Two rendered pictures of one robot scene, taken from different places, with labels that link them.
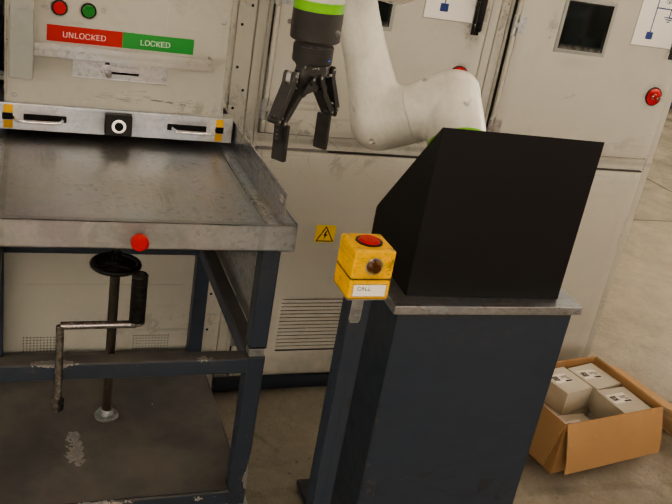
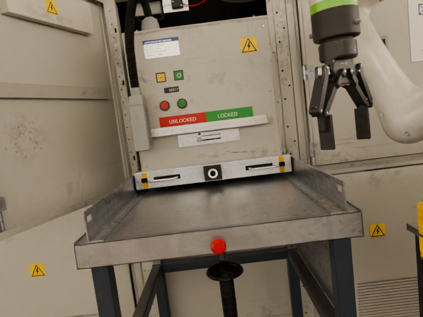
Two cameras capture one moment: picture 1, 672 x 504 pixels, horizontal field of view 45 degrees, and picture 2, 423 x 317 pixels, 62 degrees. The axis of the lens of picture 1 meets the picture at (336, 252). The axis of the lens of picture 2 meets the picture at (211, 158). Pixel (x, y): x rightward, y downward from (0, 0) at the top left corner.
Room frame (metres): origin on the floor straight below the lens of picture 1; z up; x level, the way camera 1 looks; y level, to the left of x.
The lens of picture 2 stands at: (0.72, 0.07, 1.08)
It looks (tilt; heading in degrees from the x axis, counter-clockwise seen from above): 6 degrees down; 23
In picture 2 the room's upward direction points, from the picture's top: 7 degrees counter-clockwise
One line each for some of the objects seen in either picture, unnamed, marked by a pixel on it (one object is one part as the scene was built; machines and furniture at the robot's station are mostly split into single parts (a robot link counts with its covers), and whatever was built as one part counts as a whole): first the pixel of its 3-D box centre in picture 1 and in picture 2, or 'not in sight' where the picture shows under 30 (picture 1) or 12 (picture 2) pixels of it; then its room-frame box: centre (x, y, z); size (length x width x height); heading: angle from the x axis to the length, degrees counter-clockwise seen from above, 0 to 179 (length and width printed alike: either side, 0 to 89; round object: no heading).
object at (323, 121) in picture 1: (322, 131); (362, 123); (1.58, 0.07, 1.03); 0.03 x 0.01 x 0.07; 60
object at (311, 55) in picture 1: (311, 67); (338, 63); (1.51, 0.11, 1.16); 0.08 x 0.07 x 0.09; 150
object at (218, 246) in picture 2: (139, 240); (218, 244); (1.36, 0.36, 0.82); 0.04 x 0.03 x 0.03; 23
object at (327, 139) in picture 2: (280, 142); (326, 132); (1.46, 0.14, 1.02); 0.03 x 0.01 x 0.07; 60
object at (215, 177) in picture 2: (118, 124); (213, 172); (1.81, 0.54, 0.90); 0.06 x 0.03 x 0.05; 113
